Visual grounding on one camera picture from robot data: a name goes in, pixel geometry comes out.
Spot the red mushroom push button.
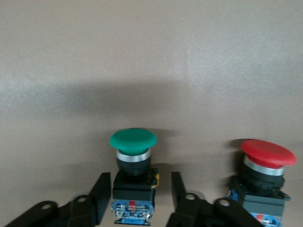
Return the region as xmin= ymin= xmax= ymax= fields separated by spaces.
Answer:
xmin=226 ymin=139 xmax=297 ymax=227

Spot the brown table mat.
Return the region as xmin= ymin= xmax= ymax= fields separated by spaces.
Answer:
xmin=0 ymin=0 xmax=303 ymax=227

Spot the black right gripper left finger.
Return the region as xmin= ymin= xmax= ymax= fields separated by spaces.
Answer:
xmin=0 ymin=172 xmax=112 ymax=227

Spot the green mushroom push button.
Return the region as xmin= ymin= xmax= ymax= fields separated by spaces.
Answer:
xmin=108 ymin=128 xmax=160 ymax=225

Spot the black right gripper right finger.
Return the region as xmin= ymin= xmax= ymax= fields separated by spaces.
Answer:
xmin=164 ymin=171 xmax=263 ymax=227

